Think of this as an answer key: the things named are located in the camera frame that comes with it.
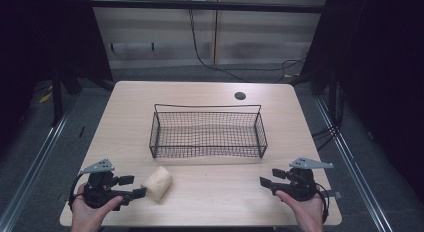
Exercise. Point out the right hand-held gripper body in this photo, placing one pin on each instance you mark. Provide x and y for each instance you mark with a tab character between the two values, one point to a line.
301	183

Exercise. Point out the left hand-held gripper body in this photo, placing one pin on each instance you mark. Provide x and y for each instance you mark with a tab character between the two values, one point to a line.
98	188

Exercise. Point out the person's right hand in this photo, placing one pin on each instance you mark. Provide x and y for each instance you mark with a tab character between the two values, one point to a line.
305	213

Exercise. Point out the person's left hand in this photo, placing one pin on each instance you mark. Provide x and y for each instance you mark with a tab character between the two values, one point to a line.
87	217

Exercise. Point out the small black floor strip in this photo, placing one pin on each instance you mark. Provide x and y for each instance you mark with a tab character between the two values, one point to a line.
82	132

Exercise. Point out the black metal stand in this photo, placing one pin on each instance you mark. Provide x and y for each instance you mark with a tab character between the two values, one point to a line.
57	98
332	98

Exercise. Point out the yellow floor tape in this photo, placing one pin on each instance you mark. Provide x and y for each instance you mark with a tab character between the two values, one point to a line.
45	97

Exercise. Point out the black curtain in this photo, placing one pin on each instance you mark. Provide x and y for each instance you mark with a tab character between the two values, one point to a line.
43	38
380	58

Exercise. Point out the black horizontal bar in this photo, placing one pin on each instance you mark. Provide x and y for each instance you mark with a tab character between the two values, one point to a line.
206	6

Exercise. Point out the metal floor rail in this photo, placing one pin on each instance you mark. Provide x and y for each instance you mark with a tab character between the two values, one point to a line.
33	165
353	165

